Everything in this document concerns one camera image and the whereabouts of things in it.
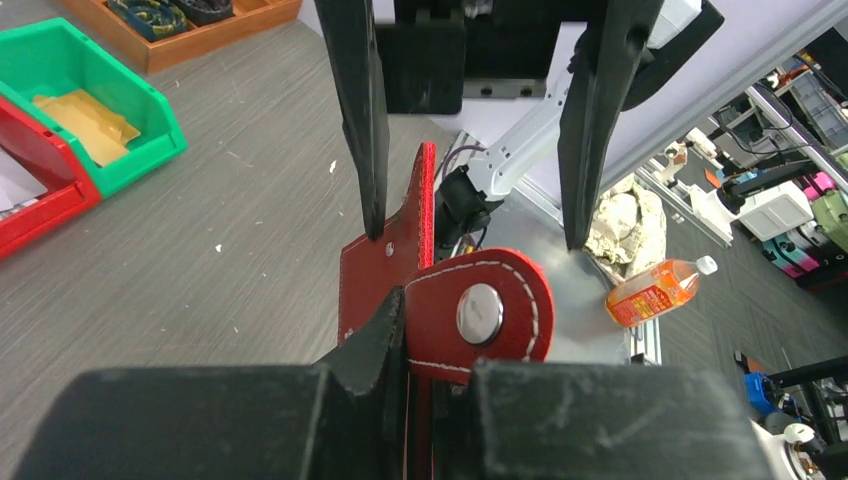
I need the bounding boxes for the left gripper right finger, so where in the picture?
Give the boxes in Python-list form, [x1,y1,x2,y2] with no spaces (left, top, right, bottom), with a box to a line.
[434,361,772,479]

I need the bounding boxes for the orange compartment tray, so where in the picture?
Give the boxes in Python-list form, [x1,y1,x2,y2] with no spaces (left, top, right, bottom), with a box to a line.
[62,0,302,74]

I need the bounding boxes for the crumpled beige cloth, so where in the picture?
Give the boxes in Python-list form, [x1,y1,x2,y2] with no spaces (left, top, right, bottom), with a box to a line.
[584,174,667,283]

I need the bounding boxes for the orange drink bottle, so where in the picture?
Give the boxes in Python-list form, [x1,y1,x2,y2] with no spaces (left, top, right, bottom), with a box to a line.
[605,255,718,328]

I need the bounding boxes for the colourful boxes on shelf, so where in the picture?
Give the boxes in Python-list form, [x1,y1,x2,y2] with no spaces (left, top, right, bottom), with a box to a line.
[736,172,847,291]

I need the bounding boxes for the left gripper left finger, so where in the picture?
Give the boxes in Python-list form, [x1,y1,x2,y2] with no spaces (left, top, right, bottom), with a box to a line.
[15,288,405,479]

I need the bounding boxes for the white credit card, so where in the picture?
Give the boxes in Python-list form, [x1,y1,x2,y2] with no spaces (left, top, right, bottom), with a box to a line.
[1,149,48,218]

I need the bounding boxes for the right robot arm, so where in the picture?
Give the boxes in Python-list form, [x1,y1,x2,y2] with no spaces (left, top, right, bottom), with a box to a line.
[315,1,724,249]

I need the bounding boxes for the red plastic bin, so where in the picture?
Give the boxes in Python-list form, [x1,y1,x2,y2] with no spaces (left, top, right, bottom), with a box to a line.
[1,98,102,259]

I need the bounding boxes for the red leather card holder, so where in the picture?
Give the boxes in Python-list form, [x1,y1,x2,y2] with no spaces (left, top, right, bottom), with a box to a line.
[337,142,555,479]

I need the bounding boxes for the green plastic bin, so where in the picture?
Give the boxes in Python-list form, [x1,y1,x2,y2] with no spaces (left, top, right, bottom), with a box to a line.
[1,18,187,198]

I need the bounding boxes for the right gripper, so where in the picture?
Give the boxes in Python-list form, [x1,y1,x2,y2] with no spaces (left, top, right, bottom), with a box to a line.
[315,0,663,250]

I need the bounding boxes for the gold credit card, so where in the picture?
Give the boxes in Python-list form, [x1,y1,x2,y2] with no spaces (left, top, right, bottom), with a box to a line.
[33,89,141,167]

